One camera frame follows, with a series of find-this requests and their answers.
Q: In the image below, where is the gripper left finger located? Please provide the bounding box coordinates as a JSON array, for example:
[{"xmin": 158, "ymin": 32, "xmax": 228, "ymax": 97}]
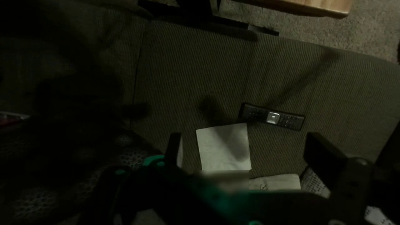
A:
[{"xmin": 80, "ymin": 132, "xmax": 188, "ymax": 225}]

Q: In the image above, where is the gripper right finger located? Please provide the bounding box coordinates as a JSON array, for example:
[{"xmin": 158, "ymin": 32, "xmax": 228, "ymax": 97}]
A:
[{"xmin": 303, "ymin": 132, "xmax": 373, "ymax": 225}]

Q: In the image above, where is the black remote control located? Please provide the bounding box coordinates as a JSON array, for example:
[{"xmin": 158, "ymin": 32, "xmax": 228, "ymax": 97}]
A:
[{"xmin": 239, "ymin": 103, "xmax": 306, "ymax": 131}]

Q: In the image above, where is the white paper napkin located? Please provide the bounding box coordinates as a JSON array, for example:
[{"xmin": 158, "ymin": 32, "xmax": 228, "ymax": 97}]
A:
[{"xmin": 195, "ymin": 122, "xmax": 252, "ymax": 172}]

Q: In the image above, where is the cream embroidered cloth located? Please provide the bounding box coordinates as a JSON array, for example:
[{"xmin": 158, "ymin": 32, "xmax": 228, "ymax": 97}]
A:
[{"xmin": 249, "ymin": 174, "xmax": 301, "ymax": 191}]

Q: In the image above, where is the wooden table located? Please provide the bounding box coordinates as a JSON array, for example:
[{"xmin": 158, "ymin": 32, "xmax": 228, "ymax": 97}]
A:
[{"xmin": 247, "ymin": 0, "xmax": 353, "ymax": 19}]

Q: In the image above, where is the olive corduroy sofa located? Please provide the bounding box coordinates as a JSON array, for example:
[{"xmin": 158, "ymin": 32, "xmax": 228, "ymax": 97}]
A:
[{"xmin": 0, "ymin": 0, "xmax": 400, "ymax": 188}]

